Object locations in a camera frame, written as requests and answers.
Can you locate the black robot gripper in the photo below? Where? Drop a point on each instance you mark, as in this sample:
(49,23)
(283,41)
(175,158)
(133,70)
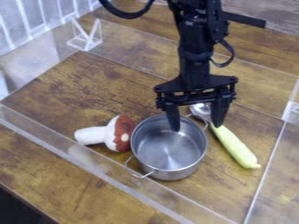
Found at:
(174,94)

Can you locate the stainless steel pot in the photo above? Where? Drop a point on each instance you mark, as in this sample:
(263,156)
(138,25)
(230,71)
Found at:
(165,154)

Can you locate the green handled metal spoon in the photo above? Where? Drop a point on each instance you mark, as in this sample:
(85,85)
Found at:
(238,150)

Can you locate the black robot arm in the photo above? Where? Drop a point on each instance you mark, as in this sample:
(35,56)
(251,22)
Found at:
(202,28)

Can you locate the plush brown white mushroom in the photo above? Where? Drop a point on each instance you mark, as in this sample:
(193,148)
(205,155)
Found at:
(114,135)

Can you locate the clear acrylic triangle stand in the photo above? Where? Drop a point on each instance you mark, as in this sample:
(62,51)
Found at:
(86,41)

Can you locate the clear acrylic front barrier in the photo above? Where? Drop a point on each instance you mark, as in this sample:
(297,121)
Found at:
(79,186)

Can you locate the black wall strip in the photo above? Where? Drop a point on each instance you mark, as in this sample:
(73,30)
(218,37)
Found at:
(245,19)

